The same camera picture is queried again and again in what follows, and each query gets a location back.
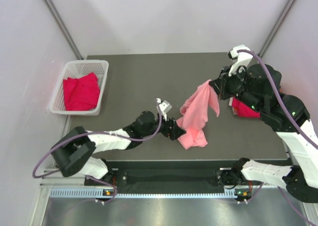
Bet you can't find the crimson t shirt in basket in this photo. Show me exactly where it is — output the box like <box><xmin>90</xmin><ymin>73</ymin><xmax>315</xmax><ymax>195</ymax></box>
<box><xmin>63</xmin><ymin>73</ymin><xmax>100</xmax><ymax>111</ymax></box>

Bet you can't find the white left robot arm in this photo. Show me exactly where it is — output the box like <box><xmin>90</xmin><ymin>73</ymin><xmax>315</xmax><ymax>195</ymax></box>
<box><xmin>51</xmin><ymin>111</ymin><xmax>186</xmax><ymax>185</ymax></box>

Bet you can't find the light pink t shirt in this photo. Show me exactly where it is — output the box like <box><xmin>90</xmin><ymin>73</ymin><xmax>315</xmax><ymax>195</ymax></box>
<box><xmin>177</xmin><ymin>80</ymin><xmax>220</xmax><ymax>150</ymax></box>

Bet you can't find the white perforated plastic basket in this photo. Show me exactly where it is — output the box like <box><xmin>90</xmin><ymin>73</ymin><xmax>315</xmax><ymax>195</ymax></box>
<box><xmin>49</xmin><ymin>60</ymin><xmax>109</xmax><ymax>116</ymax></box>

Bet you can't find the grey slotted cable duct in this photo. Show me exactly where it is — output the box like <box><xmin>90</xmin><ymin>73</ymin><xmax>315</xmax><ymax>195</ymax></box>
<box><xmin>50</xmin><ymin>188</ymin><xmax>250</xmax><ymax>199</ymax></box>

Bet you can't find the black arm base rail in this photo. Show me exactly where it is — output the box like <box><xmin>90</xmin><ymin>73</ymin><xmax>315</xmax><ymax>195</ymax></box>
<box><xmin>84</xmin><ymin>160</ymin><xmax>248</xmax><ymax>193</ymax></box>

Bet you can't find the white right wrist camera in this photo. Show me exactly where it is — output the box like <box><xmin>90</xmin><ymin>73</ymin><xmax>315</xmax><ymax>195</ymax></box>
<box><xmin>228</xmin><ymin>45</ymin><xmax>253</xmax><ymax>76</ymax></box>

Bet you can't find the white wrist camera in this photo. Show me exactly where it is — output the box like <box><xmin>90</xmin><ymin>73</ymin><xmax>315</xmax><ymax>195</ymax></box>
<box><xmin>228</xmin><ymin>45</ymin><xmax>253</xmax><ymax>76</ymax></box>
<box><xmin>156</xmin><ymin>98</ymin><xmax>172</xmax><ymax>121</ymax></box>

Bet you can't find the folded crimson t shirt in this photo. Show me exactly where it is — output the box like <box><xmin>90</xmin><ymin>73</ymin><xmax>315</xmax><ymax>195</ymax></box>
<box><xmin>237</xmin><ymin>100</ymin><xmax>260</xmax><ymax>119</ymax></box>

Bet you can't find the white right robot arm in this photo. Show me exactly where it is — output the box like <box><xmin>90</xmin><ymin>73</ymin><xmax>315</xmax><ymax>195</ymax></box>
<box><xmin>209</xmin><ymin>64</ymin><xmax>318</xmax><ymax>203</ymax></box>

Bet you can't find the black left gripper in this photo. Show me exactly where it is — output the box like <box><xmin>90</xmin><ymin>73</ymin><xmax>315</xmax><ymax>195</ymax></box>
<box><xmin>142</xmin><ymin>112</ymin><xmax>185</xmax><ymax>141</ymax></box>

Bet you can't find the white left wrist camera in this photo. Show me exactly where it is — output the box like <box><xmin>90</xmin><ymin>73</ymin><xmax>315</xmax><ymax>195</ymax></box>
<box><xmin>156</xmin><ymin>98</ymin><xmax>172</xmax><ymax>121</ymax></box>

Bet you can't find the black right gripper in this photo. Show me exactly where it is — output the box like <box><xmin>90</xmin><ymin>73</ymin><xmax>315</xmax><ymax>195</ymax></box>
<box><xmin>209</xmin><ymin>64</ymin><xmax>262</xmax><ymax>113</ymax></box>

